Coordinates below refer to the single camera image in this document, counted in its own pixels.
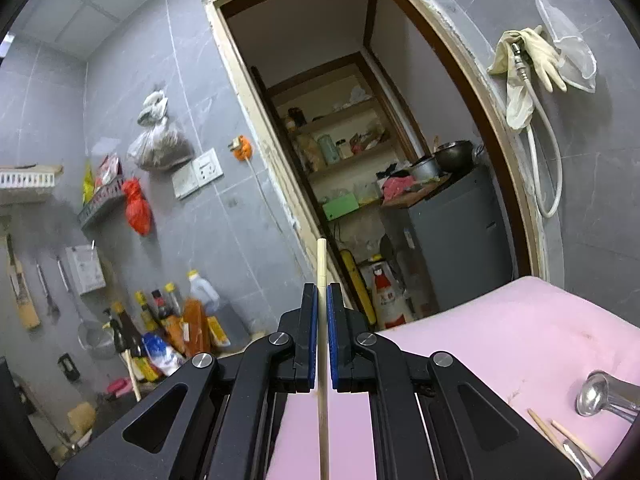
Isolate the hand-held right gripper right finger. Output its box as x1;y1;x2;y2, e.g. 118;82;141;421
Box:
326;282;584;480

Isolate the dark metal bowl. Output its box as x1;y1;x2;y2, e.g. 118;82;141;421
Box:
434;140;474;173

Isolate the plastic bag of dried goods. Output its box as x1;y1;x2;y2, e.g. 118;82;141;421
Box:
126;90;196;172

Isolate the pale green jar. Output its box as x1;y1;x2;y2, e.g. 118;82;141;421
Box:
316;133;342;167

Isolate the metal skimmer strainer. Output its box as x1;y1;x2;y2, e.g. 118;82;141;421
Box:
55;256;117;361

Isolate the red snack packet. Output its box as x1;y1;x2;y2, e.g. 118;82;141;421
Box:
95;154;124;191

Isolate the red plastic bag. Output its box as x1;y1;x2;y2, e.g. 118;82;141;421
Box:
122;177;153;237

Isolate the metal ladle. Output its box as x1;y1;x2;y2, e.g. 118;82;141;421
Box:
575;370;640;425

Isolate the cooking oil jug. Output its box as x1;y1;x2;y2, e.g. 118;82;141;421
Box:
186;269;233;350

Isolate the black wall socket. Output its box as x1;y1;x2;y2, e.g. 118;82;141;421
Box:
56;353;82;382

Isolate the clear yellow cap bottle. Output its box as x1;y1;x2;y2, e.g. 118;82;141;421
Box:
165;282;184;318

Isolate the wooden knife holder board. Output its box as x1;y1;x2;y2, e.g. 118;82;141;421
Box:
4;234;42;332

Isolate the wooden stick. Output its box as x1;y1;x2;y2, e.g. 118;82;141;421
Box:
121;349;144;403

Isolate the white paper box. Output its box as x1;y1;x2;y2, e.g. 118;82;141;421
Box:
65;244;107;297

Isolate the red white sack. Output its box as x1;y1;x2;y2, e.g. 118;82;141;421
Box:
369;259;417;330

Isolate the white hose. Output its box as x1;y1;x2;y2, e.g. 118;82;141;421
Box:
510;42;564;219

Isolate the black cap sauce bottle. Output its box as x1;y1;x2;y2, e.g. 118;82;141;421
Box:
150;288;172;333

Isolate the white blue salt bag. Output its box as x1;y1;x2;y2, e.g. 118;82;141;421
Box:
142;332;187;377

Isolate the dark pump bottle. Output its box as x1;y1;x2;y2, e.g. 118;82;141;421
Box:
102;308;128;356

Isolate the red cloth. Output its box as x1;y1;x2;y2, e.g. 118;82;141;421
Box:
381;175;417;202

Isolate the yellow roll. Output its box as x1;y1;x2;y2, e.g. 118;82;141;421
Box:
339;249;377;326

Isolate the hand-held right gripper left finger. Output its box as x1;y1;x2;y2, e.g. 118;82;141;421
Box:
55;282;319;480

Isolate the metal pot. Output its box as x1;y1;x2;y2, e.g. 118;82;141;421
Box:
410;156;442;183

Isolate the metal fork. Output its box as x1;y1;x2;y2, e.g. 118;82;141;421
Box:
562;440;596;479

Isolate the wooden chopstick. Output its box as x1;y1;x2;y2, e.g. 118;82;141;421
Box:
528;408;568;461
551;420;605;467
316;238;331;480

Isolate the white cord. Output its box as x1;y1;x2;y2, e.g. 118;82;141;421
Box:
244;156;303;243

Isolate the orange wall hook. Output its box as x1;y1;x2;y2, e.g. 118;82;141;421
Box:
228;135;254;162

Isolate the yellow snack packet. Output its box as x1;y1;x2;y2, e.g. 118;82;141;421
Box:
81;160;97;206

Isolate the white wall socket panel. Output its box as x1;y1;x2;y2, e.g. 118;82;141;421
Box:
171;148;224;200

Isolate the yellow cap sauce bottle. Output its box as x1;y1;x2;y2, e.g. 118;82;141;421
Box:
135;290;160;333

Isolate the translucent mesh bag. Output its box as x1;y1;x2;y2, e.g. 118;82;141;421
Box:
516;0;598;94

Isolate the white plastic basket shelf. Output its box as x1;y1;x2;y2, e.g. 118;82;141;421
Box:
0;162;64;206

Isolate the yellow sponge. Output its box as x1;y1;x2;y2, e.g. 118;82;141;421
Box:
66;402;97;437

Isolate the metal peeler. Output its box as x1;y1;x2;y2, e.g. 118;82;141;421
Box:
35;260;62;322

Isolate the orange chili powder packet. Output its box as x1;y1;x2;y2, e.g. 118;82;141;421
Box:
181;299;212;357

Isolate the grey wall rack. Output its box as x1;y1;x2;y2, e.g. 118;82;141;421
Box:
77;180;127;231

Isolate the tall soy sauce bottle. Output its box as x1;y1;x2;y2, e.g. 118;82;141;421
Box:
111;301;148;381

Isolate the grey cabinet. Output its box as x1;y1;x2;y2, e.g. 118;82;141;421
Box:
381;164;517;317

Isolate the wooden shelf unit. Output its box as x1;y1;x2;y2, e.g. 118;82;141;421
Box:
265;55;421;221

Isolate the pink table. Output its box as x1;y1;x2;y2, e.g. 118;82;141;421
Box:
265;275;640;480

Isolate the wooden door frame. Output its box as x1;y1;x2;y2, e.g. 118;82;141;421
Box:
202;0;548;311

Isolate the green box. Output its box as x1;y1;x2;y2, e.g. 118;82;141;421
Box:
322;195;361;222

